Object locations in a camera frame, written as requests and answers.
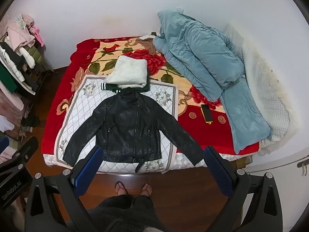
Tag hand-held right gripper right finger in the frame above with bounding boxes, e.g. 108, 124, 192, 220
203, 146, 283, 232

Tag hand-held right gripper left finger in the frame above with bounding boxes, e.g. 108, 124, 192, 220
24, 145, 105, 232

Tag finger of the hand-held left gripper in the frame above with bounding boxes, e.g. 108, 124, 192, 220
0, 136, 39, 172
0, 136, 9, 152

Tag black leather jacket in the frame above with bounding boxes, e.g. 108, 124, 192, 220
62, 90, 204, 173

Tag clothes hanging on rack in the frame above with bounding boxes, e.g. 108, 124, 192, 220
0, 13, 46, 160

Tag person's left foot in sandal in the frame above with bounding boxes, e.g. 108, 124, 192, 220
114, 181, 129, 196

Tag person's foot in sandal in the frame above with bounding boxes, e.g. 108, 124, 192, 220
140, 182, 153, 197
114, 181, 129, 196

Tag person's legs in dark trousers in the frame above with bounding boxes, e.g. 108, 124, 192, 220
88, 194, 169, 232

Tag phone with yellow case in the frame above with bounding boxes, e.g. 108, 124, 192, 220
200, 104, 214, 124

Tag person's right foot in sandal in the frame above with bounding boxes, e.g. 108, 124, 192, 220
140, 182, 153, 197

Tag white quilted floral mat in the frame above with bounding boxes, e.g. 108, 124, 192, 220
43, 76, 210, 174

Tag red floral blanket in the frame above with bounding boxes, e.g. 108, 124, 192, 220
41, 37, 261, 155

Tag dark green striped garment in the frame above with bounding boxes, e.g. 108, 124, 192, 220
100, 83, 149, 94

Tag white textured bedspread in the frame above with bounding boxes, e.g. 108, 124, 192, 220
223, 24, 300, 155

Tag white fleece folded garment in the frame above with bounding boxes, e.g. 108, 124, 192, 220
106, 55, 148, 89

